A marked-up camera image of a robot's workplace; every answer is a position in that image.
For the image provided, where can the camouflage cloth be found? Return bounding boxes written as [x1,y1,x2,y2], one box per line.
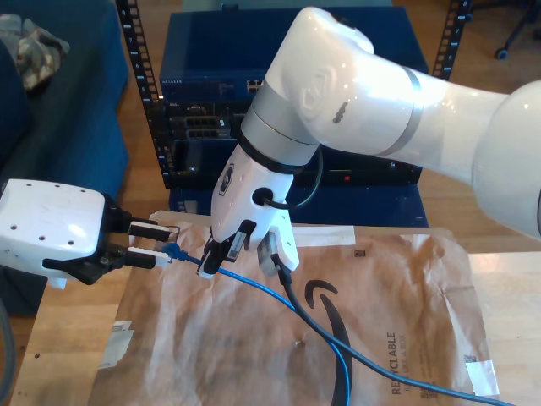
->
[0,13,71,92]

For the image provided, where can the black rack server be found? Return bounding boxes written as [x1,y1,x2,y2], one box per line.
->
[163,99,254,143]

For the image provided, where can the black office chair base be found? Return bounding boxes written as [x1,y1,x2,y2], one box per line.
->
[471,0,541,60]

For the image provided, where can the long black camera cable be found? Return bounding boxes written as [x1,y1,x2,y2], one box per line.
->
[270,251,519,406]

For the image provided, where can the black rack frame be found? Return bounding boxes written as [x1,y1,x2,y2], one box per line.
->
[115,0,473,190]

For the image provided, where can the brown paper mailer envelope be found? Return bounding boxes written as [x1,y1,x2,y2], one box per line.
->
[86,210,502,406]

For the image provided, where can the blue network switch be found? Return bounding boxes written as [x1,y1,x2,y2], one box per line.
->
[159,6,429,102]

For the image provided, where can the blue sofa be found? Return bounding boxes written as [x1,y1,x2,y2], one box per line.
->
[0,0,130,317]

